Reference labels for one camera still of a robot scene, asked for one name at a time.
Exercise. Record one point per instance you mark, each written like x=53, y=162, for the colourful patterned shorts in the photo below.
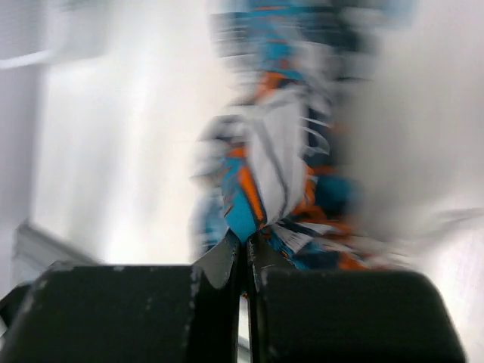
x=273, y=167

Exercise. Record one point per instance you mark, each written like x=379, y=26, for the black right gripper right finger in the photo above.
x=344, y=316

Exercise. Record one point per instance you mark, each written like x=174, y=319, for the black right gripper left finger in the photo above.
x=131, y=313

